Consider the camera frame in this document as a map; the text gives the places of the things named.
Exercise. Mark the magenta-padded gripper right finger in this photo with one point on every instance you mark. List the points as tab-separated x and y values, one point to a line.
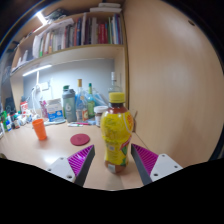
163	166

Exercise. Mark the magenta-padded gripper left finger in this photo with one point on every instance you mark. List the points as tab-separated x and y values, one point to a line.
65	168

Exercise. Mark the yellow-labelled drink bottle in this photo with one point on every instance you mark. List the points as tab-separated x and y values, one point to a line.
115	133

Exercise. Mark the flat round red coaster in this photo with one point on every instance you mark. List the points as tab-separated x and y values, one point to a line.
80	139

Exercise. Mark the orange plastic cup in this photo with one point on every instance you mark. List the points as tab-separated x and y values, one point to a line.
40	130

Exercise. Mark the light blue hairbrush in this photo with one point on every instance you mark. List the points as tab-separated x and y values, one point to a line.
55	122

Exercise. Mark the grey shaker bottle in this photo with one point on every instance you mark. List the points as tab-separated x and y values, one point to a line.
69	106

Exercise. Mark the magenta pouch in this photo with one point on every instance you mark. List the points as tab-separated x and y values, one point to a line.
43	109

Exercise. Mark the clear bottle with gold cap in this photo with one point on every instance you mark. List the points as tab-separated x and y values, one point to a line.
81	103

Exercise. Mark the green glass bottle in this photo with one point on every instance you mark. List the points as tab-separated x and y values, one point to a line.
90	103

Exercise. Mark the red and white can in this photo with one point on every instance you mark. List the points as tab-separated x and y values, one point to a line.
24	108

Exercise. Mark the white power strip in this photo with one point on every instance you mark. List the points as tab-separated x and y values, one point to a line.
43	87

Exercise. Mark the long white light bar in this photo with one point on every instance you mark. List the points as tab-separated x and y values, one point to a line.
36	70

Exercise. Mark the bright strip lamp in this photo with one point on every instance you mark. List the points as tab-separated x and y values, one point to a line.
41	18

